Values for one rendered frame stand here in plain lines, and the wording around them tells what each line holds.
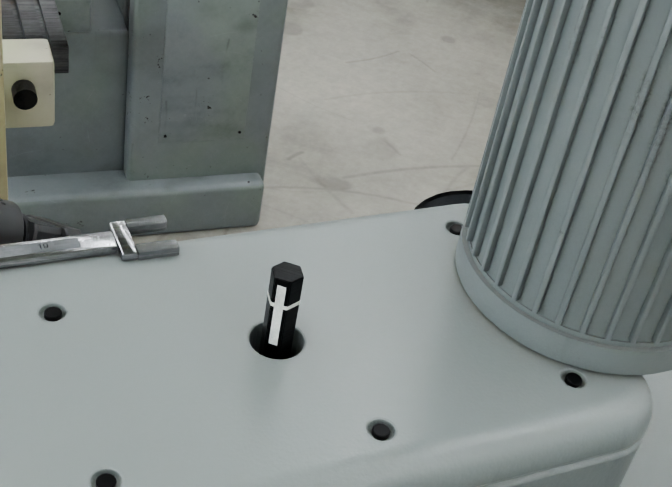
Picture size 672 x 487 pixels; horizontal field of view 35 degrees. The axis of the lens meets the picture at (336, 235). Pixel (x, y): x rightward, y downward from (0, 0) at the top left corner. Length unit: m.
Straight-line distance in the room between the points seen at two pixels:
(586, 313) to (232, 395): 0.24
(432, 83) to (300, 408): 4.45
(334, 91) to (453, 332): 4.13
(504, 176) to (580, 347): 0.13
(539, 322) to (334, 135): 3.82
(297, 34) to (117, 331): 4.62
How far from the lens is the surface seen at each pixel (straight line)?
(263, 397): 0.68
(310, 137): 4.50
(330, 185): 4.23
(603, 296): 0.73
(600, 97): 0.66
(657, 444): 0.93
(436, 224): 0.85
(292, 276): 0.68
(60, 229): 1.41
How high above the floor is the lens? 2.38
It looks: 37 degrees down
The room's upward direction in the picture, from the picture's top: 11 degrees clockwise
